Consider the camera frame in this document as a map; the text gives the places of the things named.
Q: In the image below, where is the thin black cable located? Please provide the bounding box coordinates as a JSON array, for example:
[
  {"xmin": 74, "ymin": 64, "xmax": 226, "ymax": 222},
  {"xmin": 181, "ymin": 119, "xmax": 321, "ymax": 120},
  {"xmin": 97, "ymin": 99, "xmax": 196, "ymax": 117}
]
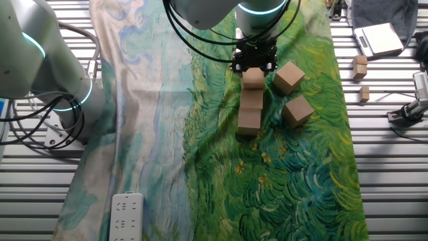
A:
[{"xmin": 389, "ymin": 126, "xmax": 417, "ymax": 142}]

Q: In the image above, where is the black base cable bundle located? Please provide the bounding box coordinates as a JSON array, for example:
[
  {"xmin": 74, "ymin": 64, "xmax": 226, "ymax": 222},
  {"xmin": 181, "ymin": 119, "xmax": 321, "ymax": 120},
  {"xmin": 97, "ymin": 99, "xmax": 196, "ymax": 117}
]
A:
[{"xmin": 0, "ymin": 92, "xmax": 85, "ymax": 151}]

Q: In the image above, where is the small wooden block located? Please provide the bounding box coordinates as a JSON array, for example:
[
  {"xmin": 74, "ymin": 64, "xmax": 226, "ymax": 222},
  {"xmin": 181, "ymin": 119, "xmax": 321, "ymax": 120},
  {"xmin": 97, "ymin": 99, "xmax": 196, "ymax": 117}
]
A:
[
  {"xmin": 358, "ymin": 85, "xmax": 370, "ymax": 103},
  {"xmin": 352, "ymin": 54, "xmax": 368, "ymax": 80}
]

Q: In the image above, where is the wooden cube block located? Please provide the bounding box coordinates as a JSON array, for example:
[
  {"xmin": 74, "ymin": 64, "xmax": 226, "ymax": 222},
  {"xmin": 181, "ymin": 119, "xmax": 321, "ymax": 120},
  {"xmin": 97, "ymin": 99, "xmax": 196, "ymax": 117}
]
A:
[
  {"xmin": 241, "ymin": 66, "xmax": 266, "ymax": 90},
  {"xmin": 239, "ymin": 87, "xmax": 265, "ymax": 110},
  {"xmin": 280, "ymin": 94, "xmax": 316, "ymax": 129},
  {"xmin": 236, "ymin": 107, "xmax": 263, "ymax": 137},
  {"xmin": 273, "ymin": 60, "xmax": 306, "ymax": 96}
]

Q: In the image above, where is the dark grey cloth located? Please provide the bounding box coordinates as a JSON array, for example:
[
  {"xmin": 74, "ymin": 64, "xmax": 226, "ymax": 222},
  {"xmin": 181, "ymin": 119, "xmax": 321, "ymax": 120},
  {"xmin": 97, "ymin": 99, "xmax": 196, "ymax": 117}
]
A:
[{"xmin": 347, "ymin": 0, "xmax": 419, "ymax": 43}]

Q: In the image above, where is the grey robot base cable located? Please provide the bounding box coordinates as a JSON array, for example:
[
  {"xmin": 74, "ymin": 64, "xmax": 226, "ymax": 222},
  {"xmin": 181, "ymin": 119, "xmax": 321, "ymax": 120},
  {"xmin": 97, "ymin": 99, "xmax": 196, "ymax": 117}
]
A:
[{"xmin": 55, "ymin": 19, "xmax": 102, "ymax": 83}]

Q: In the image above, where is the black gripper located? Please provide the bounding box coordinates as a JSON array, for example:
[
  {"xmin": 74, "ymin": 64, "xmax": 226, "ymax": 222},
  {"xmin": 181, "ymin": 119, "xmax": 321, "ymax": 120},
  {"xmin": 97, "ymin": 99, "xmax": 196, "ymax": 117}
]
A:
[{"xmin": 229, "ymin": 38, "xmax": 280, "ymax": 76}]

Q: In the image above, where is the black camera stand base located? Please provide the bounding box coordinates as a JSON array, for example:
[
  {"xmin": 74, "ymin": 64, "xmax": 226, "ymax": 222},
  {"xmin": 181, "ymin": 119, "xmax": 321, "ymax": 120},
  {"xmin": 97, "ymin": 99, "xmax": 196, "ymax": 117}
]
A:
[{"xmin": 328, "ymin": 0, "xmax": 346, "ymax": 21}]

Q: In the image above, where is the white power strip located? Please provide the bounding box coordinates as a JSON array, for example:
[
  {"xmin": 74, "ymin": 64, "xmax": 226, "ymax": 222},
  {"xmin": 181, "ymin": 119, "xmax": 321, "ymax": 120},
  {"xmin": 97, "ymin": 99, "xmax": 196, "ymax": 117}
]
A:
[{"xmin": 108, "ymin": 191, "xmax": 144, "ymax": 241}]

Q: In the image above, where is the grey camera mount arm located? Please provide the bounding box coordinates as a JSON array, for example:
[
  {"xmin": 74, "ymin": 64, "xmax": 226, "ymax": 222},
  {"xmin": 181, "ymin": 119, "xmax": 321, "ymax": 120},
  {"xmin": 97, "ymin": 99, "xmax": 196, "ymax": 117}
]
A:
[{"xmin": 387, "ymin": 98, "xmax": 428, "ymax": 124}]

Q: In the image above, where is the metal base mounting plate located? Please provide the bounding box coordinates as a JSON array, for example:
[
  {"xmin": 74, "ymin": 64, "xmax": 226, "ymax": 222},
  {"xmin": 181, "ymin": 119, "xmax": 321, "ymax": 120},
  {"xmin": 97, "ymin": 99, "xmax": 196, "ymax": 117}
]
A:
[{"xmin": 43, "ymin": 113, "xmax": 88, "ymax": 151}]

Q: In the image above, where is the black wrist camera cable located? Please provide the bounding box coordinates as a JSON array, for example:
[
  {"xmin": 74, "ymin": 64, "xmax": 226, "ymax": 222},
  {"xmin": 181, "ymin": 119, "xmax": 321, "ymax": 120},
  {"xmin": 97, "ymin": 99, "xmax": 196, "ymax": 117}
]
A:
[{"xmin": 163, "ymin": 0, "xmax": 302, "ymax": 64}]

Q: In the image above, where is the green blue painted cloth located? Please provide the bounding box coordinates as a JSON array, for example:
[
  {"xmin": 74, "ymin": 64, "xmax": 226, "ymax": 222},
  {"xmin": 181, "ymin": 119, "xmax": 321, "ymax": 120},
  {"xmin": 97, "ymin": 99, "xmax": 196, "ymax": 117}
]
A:
[{"xmin": 51, "ymin": 0, "xmax": 370, "ymax": 241}]

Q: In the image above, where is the black round object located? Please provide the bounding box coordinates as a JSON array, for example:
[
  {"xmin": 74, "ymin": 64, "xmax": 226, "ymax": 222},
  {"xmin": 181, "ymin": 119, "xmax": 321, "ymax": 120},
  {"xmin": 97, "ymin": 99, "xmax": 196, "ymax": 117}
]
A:
[{"xmin": 413, "ymin": 31, "xmax": 428, "ymax": 64}]

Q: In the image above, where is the white kitchen scale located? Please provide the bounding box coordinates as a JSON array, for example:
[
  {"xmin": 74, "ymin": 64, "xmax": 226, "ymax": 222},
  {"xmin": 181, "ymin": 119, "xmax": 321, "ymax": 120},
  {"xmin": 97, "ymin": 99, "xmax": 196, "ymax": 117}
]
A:
[{"xmin": 353, "ymin": 22, "xmax": 405, "ymax": 58}]

